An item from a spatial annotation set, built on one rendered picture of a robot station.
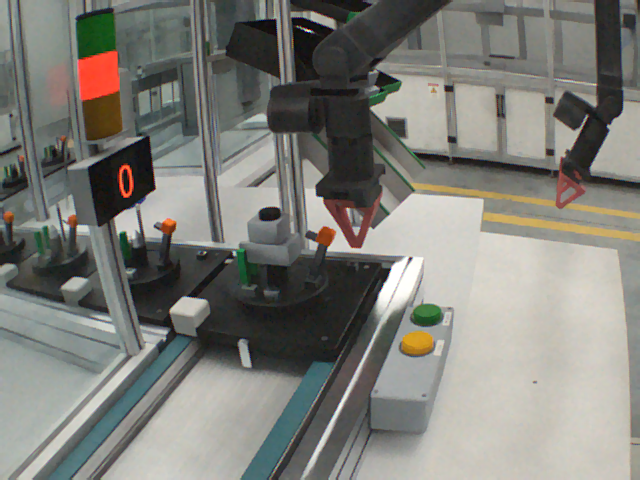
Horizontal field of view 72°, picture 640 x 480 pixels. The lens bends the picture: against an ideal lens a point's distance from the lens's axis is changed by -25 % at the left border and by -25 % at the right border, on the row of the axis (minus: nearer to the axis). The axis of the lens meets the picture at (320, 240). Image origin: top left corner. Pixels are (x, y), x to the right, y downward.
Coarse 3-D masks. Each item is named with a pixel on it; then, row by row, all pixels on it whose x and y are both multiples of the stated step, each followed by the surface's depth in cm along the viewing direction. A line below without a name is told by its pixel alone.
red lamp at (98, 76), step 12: (84, 60) 51; (96, 60) 51; (108, 60) 52; (84, 72) 51; (96, 72) 52; (108, 72) 53; (84, 84) 52; (96, 84) 52; (108, 84) 53; (84, 96) 53; (96, 96) 53
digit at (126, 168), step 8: (128, 152) 58; (112, 160) 56; (120, 160) 57; (128, 160) 58; (112, 168) 56; (120, 168) 57; (128, 168) 59; (112, 176) 56; (120, 176) 57; (128, 176) 59; (136, 176) 60; (120, 184) 57; (128, 184) 59; (136, 184) 61; (120, 192) 58; (128, 192) 59; (136, 192) 61; (120, 200) 58; (128, 200) 59; (120, 208) 58
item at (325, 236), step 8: (312, 232) 76; (320, 232) 74; (328, 232) 74; (312, 240) 75; (320, 240) 74; (328, 240) 74; (320, 248) 75; (320, 256) 76; (312, 264) 77; (320, 264) 76; (312, 272) 77
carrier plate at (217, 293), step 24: (336, 264) 88; (360, 264) 88; (216, 288) 83; (336, 288) 81; (360, 288) 81; (216, 312) 77; (240, 312) 77; (312, 312) 75; (336, 312) 75; (360, 312) 77; (192, 336) 74; (216, 336) 73; (240, 336) 71; (264, 336) 71; (288, 336) 70; (312, 336) 70; (336, 336) 70
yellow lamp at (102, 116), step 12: (108, 96) 53; (84, 108) 54; (96, 108) 53; (108, 108) 54; (120, 108) 56; (84, 120) 54; (96, 120) 54; (108, 120) 54; (120, 120) 56; (96, 132) 54; (108, 132) 55
